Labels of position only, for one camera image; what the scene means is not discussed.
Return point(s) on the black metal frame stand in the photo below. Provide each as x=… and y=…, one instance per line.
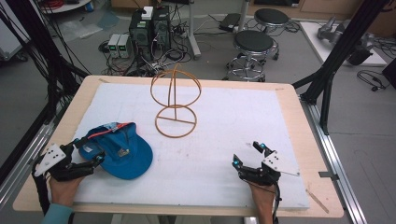
x=339, y=62
x=37, y=71

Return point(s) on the aluminium table rail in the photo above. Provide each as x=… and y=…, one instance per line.
x=25, y=155
x=334, y=155

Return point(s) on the person's right hand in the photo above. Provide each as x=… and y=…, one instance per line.
x=264, y=202

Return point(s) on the white foam mat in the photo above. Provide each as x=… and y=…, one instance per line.
x=193, y=146

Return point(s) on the person's left hand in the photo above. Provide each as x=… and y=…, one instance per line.
x=63, y=190

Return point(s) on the grey metal post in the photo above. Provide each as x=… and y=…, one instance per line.
x=192, y=29

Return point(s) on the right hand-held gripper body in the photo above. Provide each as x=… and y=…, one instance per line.
x=270, y=169

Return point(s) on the grey power supply unit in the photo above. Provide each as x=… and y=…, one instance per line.
x=113, y=45
x=124, y=46

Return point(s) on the wooden stick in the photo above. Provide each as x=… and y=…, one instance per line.
x=317, y=201

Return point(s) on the white board on floor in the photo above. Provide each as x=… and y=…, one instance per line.
x=336, y=43

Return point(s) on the black flat device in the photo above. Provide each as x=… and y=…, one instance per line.
x=229, y=21

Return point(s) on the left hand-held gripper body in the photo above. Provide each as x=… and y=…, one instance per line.
x=59, y=165

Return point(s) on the blue baseball cap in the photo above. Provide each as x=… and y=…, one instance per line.
x=120, y=152

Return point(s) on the black round stool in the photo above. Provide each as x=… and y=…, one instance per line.
x=271, y=17
x=252, y=55

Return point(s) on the black computer tower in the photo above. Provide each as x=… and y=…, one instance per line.
x=150, y=29

